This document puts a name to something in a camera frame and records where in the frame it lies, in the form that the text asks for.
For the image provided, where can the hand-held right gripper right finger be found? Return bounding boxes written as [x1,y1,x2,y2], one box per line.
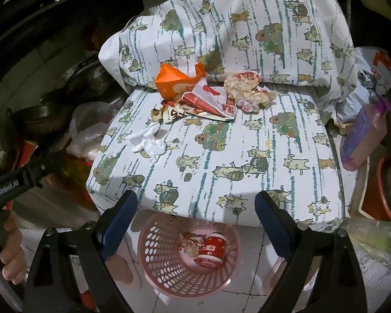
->
[254,191,378,313]

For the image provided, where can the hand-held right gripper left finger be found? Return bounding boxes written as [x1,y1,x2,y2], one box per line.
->
[23,189,139,313]

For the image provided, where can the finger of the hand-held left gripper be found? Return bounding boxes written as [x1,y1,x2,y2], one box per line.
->
[22,153,70,187]

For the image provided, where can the pink plastic basket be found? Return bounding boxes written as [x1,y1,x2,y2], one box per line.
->
[137,213,242,299]

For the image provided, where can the red paper cup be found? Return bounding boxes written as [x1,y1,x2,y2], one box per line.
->
[193,231,227,268]

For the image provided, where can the greasy wrapper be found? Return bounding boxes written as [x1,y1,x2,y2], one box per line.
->
[179,231,206,259]

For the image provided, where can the white tissue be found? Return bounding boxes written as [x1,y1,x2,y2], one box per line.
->
[127,122,167,164]

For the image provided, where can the torn red white wrapper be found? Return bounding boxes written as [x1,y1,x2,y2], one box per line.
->
[151,99,187,125]

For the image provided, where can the red white paper wrapper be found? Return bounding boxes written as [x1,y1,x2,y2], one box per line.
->
[181,78,238,120]

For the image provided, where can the burger wrapper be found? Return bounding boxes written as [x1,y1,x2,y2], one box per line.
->
[223,70,276,113]

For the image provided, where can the orange wrapper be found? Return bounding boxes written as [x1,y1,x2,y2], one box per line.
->
[155,62,206,100]

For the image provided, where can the person's left hand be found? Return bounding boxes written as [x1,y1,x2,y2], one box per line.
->
[0,211,29,285]

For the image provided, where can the red carton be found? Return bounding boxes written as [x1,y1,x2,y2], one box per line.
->
[7,140,37,210]

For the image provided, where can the dark metal wok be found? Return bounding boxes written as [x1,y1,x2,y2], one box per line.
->
[21,103,70,135]

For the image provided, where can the crumpled clear plastic bag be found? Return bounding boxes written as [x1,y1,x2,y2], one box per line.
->
[341,218,391,275]

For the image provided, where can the steel pot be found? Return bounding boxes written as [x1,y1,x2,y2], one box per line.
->
[67,54,119,92]

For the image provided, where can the red round pot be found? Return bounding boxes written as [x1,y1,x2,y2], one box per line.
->
[375,156,391,223]

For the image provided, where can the white orange plastic bag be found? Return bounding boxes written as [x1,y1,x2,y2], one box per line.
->
[334,47,391,124]

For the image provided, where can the cartoon printed pillow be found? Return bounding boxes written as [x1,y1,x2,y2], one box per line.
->
[98,0,359,99]

